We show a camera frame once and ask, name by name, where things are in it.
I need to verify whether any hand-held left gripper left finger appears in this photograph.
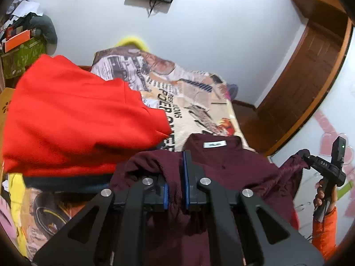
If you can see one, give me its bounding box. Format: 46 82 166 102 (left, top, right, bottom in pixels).
32 174 170 266

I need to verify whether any orange box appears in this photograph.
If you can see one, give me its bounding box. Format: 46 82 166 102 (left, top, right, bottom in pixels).
4 29 31 53

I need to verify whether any wooden room door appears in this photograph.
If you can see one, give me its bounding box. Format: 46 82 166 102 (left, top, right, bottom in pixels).
256 22 349 156

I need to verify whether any yellow fuzzy object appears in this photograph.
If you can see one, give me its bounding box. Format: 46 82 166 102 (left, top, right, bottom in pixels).
115 34 150 52

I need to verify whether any yellow cloth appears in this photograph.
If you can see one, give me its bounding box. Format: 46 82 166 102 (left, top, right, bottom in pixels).
8 172 32 259

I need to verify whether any person's right hand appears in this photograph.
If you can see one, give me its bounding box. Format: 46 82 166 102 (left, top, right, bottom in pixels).
313 179 338 215

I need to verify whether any wooden folding lap table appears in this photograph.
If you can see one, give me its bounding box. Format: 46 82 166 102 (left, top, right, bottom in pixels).
0 87 16 162

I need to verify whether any grey backpack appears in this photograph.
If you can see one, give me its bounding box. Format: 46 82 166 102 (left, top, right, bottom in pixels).
227 84 239 102

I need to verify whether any white crumpled cloth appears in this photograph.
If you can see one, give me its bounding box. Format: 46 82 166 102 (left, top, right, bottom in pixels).
8 0 44 18

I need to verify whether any red folded garment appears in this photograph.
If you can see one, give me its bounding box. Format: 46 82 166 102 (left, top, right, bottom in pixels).
2 54 172 178

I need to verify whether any grey cloth bundle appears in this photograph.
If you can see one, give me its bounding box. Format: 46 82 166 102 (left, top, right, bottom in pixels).
29 14 58 45

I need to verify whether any maroon button-up shirt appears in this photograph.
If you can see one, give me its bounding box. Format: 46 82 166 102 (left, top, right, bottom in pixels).
109 134 310 266

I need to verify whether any person's right forearm orange sleeve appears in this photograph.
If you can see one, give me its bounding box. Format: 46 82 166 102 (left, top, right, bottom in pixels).
312 206 340 261

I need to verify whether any printed blanket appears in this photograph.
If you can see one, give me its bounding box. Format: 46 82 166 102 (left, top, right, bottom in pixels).
17 47 251 259

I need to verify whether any white heart-patterned wardrobe door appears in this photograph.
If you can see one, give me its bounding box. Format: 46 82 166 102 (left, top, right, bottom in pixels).
270 28 355 245

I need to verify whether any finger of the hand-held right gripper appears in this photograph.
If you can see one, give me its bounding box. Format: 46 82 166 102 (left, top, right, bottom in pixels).
296 149 311 163

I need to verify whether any navy folded garment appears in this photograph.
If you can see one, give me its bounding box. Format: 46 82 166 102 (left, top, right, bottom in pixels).
23 172 112 195

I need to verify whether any green patterned box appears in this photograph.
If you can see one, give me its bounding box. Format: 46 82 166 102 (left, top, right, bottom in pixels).
0 37 48 80

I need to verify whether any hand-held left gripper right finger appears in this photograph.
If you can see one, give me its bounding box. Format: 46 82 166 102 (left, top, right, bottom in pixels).
182 150 325 266

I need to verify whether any black monitor cable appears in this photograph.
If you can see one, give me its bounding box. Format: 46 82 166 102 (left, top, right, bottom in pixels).
147 0 162 18

